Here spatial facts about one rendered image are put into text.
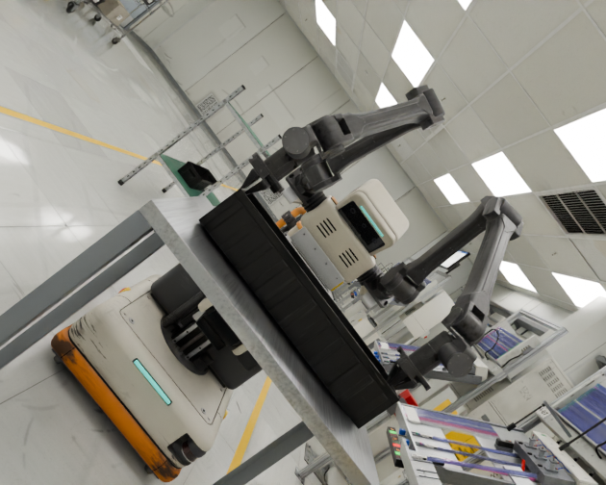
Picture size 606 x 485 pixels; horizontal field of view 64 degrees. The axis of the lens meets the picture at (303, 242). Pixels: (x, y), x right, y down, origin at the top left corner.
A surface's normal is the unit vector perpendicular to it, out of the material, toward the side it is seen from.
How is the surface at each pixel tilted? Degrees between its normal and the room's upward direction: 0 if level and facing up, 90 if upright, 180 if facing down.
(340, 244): 98
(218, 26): 90
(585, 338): 90
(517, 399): 90
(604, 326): 90
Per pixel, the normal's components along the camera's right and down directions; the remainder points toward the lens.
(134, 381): -0.01, 0.11
